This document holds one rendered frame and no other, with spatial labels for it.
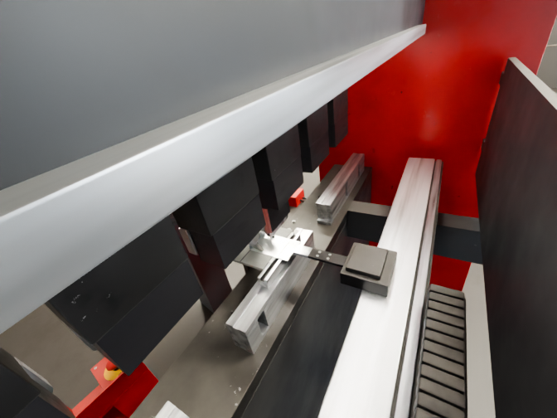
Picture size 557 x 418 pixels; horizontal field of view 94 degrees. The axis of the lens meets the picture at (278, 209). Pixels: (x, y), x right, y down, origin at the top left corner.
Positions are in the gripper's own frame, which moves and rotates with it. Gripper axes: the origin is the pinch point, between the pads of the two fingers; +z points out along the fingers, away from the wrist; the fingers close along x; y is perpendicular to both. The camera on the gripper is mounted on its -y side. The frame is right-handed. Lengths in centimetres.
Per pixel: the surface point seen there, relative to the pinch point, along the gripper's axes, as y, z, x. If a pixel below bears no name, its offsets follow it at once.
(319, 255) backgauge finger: 13.2, 11.6, 0.6
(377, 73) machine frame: 31, -16, 85
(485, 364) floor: -5, 127, 52
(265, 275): 3.8, 5.5, -10.4
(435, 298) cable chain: 36.3, 26.7, -6.1
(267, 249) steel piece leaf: 1.3, 1.8, -2.1
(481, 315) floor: -5, 127, 82
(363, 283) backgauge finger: 23.7, 19.7, -5.1
